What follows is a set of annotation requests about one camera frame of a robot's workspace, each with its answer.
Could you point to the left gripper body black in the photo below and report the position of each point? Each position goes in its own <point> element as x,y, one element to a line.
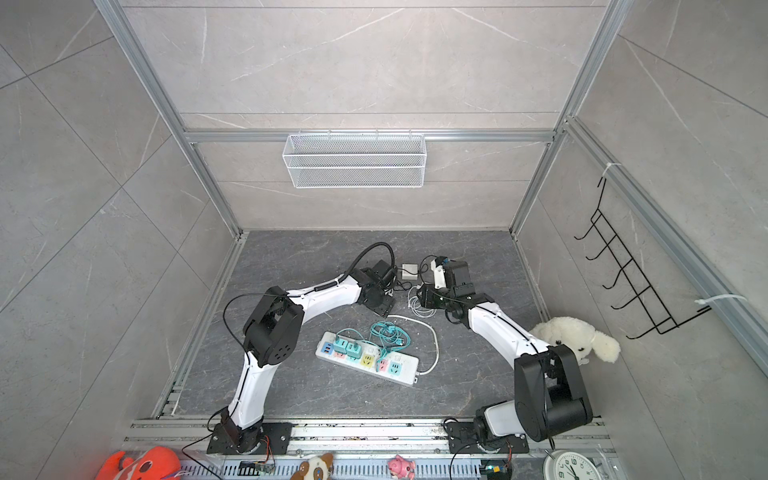
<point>385,302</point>

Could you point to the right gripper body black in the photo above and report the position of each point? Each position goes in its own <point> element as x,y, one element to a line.
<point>439,298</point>

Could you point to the teal charger cube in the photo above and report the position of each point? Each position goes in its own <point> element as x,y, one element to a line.
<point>340,345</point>
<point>353,350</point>

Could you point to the teal charger cube front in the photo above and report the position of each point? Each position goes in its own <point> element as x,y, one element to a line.
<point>340,345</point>

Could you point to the white multicolour power strip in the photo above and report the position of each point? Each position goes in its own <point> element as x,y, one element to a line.
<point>394,366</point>

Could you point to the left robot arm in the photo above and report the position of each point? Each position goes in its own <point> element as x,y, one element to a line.
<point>271,333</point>

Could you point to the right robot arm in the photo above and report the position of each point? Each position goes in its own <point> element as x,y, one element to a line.
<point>550,396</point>

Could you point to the white plush dog toy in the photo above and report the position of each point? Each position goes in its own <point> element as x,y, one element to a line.
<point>579,336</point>

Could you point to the pink plush toy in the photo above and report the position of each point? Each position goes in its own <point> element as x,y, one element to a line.
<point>401,468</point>

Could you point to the brown white plush toy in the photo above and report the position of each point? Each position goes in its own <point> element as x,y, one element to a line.
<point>315,468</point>

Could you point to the white alarm clock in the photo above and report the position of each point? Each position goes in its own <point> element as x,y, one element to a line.
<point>569,465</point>

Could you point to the red plush toy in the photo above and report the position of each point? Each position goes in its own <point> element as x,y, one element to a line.
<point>158,463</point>

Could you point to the white charger with black cable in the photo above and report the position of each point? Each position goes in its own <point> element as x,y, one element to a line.
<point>409,272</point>

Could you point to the white wire mesh basket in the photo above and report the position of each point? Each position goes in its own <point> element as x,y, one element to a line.
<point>365,160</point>

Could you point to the black wall hook rack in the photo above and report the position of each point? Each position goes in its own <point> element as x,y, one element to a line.
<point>630,272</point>

